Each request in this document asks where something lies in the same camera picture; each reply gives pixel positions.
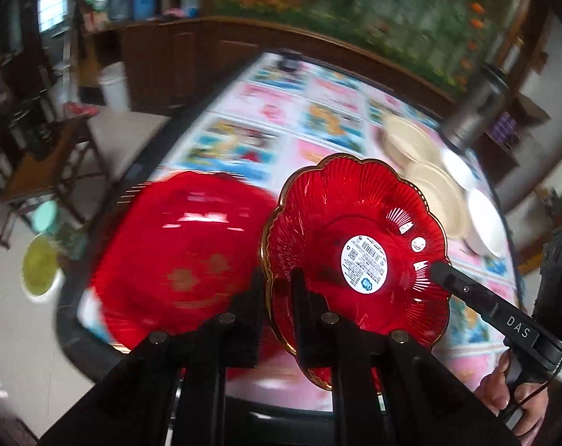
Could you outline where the white jar with green lid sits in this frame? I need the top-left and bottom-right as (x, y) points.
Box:
(21, 234), (64, 299)

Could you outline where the person's right hand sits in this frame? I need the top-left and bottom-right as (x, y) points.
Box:
(475, 348), (550, 438)

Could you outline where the steel thermos flask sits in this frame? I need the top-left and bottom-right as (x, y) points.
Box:
(441, 65), (512, 150)

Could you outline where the bottle with teal lid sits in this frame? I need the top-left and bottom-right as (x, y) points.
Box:
(31, 201), (89, 262)

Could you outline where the wooden chair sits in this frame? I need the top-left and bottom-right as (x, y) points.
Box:
(1, 101), (111, 239)

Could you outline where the red cloth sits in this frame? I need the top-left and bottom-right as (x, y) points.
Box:
(62, 102), (100, 120)

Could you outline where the brown wooden cabinet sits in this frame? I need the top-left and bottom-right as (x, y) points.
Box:
(79, 15), (454, 118)

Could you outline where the red fluted glass plate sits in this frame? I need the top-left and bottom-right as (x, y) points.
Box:
(261, 152), (450, 398)

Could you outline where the black table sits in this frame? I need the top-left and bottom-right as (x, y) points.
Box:
(55, 49), (337, 428)

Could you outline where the window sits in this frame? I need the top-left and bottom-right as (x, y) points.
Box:
(36, 0), (72, 38)

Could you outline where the white plate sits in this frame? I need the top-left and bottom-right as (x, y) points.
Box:
(441, 146), (480, 192)
(467, 190), (510, 259)

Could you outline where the flower landscape wall poster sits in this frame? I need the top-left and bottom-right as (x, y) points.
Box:
(213, 0), (538, 90)

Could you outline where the purple box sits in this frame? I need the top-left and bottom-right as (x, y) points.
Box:
(491, 111), (519, 148)

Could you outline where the cream plate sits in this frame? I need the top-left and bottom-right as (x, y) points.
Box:
(382, 115), (442, 174)
(408, 162), (470, 239)

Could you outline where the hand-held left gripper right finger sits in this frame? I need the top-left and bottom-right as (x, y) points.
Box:
(290, 267), (523, 446)

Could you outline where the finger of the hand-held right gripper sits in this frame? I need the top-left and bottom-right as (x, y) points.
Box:
(428, 261), (542, 349)

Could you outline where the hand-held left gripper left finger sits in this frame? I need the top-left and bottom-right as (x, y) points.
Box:
(37, 267), (269, 446)

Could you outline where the printed cartoon tablecloth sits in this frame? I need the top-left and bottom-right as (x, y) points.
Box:
(77, 51), (525, 410)

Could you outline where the red plate with gold print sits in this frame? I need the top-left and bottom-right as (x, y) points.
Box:
(79, 170), (282, 382)

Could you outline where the white plastic bucket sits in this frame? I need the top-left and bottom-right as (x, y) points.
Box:
(97, 62), (131, 113)

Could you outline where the light blue bottle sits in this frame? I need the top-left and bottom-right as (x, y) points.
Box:
(107, 0), (131, 22)

